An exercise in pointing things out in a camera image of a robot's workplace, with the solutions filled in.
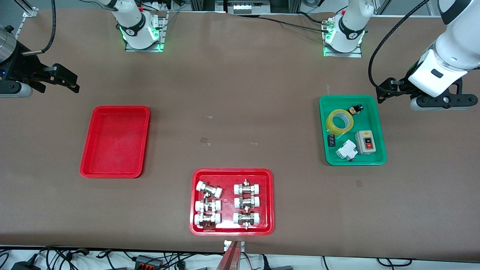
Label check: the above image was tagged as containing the red metal bar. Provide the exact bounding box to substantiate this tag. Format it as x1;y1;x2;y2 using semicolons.
216;241;240;270

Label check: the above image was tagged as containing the white circuit breaker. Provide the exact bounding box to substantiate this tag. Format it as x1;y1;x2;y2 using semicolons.
335;139;357;162

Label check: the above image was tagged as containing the red tray with fittings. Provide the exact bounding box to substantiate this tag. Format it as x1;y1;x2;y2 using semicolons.
189;168;275;236

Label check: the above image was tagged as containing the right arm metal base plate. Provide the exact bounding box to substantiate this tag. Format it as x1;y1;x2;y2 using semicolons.
125;11;168;52

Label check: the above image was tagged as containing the black orange connector box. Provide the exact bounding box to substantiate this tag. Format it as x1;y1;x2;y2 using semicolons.
134;255;164;270

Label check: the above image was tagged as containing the green plastic tray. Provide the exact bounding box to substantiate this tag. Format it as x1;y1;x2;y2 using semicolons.
319;94;387;166

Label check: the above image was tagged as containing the grey push button switch box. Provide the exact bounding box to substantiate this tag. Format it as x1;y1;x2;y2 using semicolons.
355;130;377;155

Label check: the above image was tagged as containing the white power strip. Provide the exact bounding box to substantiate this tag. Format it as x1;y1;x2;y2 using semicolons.
232;3;270;15

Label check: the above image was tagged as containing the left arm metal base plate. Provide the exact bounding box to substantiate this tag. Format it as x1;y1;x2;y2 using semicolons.
323;17;363;58

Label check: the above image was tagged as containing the aluminium frame profile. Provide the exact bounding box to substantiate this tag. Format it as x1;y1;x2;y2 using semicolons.
15;0;39;18

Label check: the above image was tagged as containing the empty red plastic tray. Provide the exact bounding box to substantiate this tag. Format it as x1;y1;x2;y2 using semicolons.
79;105;151;179

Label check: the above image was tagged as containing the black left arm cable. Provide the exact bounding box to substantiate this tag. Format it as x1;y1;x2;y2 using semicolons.
368;0;432;95

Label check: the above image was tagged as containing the black power adapter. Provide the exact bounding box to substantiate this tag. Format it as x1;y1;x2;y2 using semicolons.
10;255;41;270

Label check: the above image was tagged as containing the black cable on table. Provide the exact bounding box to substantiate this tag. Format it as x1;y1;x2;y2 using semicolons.
259;15;335;33

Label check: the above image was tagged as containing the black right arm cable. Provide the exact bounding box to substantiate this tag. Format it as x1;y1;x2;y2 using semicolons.
22;0;57;56

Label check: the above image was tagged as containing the yellow tape roll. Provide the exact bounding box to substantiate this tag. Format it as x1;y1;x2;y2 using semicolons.
325;109;355;136

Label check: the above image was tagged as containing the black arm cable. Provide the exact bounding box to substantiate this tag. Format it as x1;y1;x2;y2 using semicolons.
368;0;432;95
22;0;57;56

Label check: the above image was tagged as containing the silver clamp plate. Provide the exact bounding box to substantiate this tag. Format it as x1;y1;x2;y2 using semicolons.
224;240;245;253

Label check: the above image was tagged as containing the white metal pipe fitting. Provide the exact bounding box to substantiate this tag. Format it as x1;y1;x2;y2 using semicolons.
233;211;261;230
194;212;222;229
234;179;261;196
195;199;222;213
196;181;223;198
234;195;261;210

